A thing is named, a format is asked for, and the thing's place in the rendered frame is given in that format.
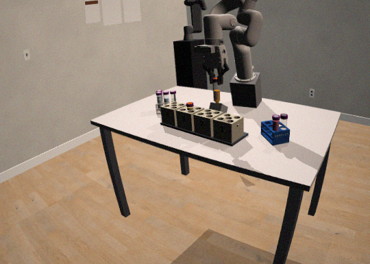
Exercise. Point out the beige bucket adapter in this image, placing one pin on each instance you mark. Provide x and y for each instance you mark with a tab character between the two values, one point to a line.
203	121
185	118
168	112
228	127

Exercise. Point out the blue tube rack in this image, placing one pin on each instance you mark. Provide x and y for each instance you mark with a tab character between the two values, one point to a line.
279	137

